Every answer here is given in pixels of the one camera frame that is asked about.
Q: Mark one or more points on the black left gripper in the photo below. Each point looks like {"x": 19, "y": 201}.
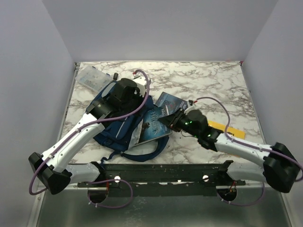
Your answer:
{"x": 140, "y": 98}

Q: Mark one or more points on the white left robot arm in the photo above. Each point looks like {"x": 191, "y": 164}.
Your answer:
{"x": 52, "y": 166}

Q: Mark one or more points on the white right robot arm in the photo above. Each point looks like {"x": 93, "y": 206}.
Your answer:
{"x": 274, "y": 165}

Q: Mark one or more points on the clear plastic organiser box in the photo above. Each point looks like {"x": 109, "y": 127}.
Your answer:
{"x": 92, "y": 78}

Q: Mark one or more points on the black metal flashlight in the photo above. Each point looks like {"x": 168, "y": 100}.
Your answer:
{"x": 115, "y": 76}

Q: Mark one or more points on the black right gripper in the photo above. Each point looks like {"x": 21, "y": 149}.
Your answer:
{"x": 172, "y": 120}

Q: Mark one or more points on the Nineteen Eighty-Four book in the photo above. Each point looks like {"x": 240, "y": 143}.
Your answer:
{"x": 172, "y": 102}

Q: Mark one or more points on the blue picture book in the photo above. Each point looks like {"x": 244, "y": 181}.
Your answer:
{"x": 152, "y": 128}

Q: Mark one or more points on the yellow notebook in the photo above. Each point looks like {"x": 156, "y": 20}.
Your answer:
{"x": 229, "y": 132}

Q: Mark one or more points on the black mounting base plate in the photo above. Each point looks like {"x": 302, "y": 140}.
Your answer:
{"x": 154, "y": 180}

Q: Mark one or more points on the navy blue student backpack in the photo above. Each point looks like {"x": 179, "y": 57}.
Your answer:
{"x": 117, "y": 135}

